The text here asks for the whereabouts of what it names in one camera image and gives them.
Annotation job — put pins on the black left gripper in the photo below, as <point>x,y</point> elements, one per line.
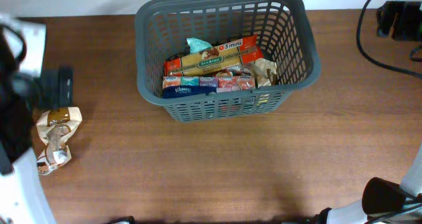
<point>59,87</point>

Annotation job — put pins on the beige cookie bag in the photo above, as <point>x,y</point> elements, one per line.
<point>54,128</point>
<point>264,72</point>

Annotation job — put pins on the blue Kleenex tissue box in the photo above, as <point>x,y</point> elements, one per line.
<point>182,86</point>

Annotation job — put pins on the light teal tissue pack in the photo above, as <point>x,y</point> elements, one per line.
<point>196,45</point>

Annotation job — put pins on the San Remo spaghetti pack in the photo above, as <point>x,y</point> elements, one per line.
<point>215,59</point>

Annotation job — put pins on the green Nescafe coffee bag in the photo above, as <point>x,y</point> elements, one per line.
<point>232,72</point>

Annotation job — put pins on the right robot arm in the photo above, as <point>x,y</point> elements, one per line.
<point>382,202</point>

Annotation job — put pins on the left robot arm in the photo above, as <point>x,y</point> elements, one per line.
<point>22,196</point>

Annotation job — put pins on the grey plastic basket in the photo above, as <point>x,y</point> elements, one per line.
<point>283,34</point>

